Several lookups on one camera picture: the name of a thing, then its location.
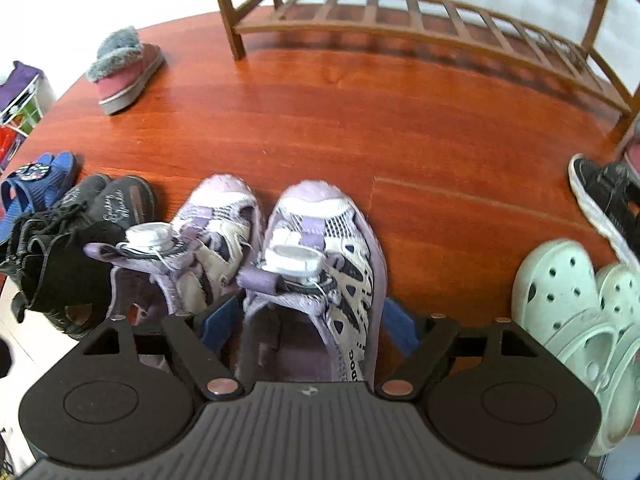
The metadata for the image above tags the black lace-up shoe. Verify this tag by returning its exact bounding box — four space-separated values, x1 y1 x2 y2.
0 173 113 271
12 175 157 341

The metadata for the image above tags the blue slide sandal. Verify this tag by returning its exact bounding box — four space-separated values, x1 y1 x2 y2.
0 151 78 243

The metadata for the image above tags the mint green clog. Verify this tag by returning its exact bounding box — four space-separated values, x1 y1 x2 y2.
555 262 640 456
511 240 618 376

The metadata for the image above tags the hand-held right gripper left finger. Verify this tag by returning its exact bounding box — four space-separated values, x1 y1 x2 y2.
80 294 246 402

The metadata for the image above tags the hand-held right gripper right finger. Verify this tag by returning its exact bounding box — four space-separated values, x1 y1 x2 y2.
376 297 548 402

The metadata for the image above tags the purple fabric storage bin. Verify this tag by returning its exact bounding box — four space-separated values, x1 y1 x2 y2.
0 60 55 136

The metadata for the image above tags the black strap sport sandal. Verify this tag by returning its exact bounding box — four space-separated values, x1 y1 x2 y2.
567 154 640 271

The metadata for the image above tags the pink boot with grey fur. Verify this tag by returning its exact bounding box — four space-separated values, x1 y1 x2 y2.
85 26 165 116
622 125 640 186

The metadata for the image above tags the brown wooden shoe rack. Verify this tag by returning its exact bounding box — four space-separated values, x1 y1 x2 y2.
207 0 640 118

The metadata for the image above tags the red plastic object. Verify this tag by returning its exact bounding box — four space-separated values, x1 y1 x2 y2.
0 127 25 168

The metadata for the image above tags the purple mesh sandal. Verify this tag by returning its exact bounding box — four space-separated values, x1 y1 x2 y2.
82 174 263 333
236 181 388 383

